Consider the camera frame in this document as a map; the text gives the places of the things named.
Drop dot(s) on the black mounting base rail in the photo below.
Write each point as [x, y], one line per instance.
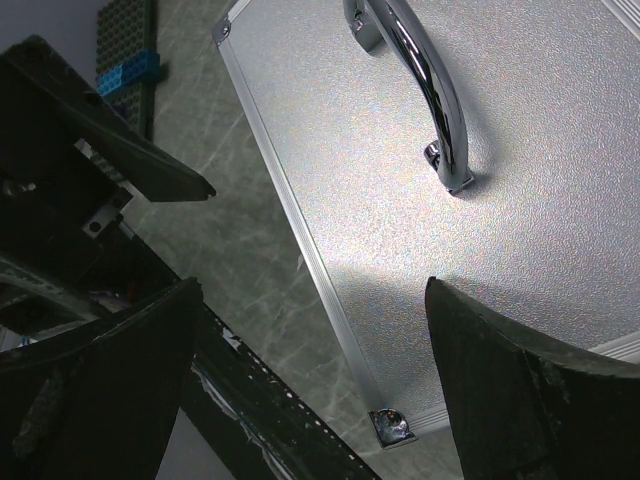
[253, 421]

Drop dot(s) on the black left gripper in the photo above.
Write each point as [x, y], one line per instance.
[60, 214]

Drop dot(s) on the grey metal storage box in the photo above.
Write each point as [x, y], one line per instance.
[491, 144]

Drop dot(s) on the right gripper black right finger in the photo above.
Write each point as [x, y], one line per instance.
[523, 405]

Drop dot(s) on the grey brick baseplate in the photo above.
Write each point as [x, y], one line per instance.
[123, 29]

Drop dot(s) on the blue toy brick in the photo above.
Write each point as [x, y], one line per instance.
[142, 68]

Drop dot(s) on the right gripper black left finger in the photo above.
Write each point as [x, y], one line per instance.
[100, 401]

